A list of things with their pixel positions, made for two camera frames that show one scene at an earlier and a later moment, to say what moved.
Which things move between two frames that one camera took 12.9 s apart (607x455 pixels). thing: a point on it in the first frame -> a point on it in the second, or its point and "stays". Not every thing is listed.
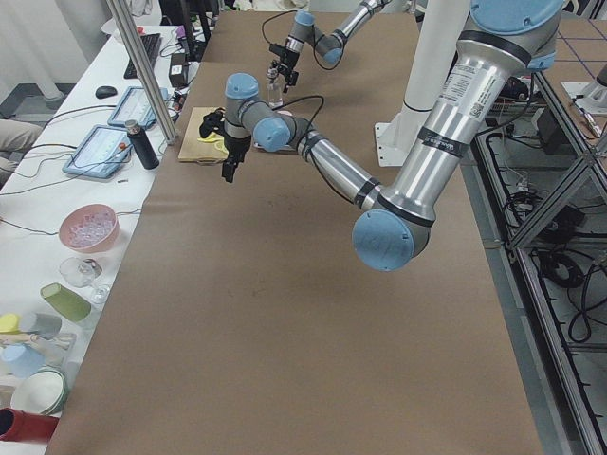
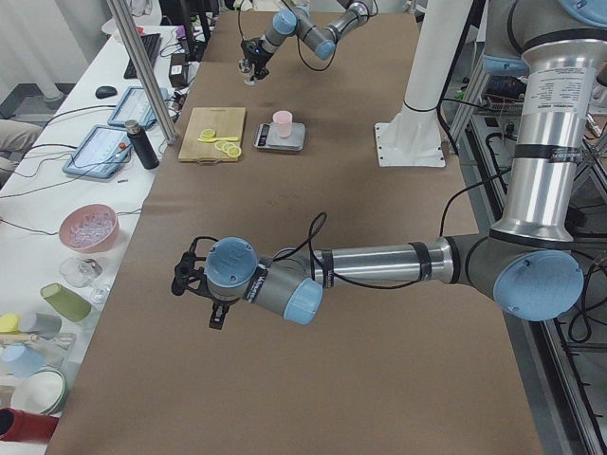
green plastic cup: x=69 y=303 stays
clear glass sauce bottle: x=275 y=82 -> x=247 y=67
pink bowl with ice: x=89 y=227 stays
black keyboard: x=151 y=45 stays
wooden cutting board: x=193 y=150 stays
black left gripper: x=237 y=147 -> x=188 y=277
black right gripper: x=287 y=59 -> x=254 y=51
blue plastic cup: x=21 y=360 stays
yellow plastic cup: x=10 y=322 stays
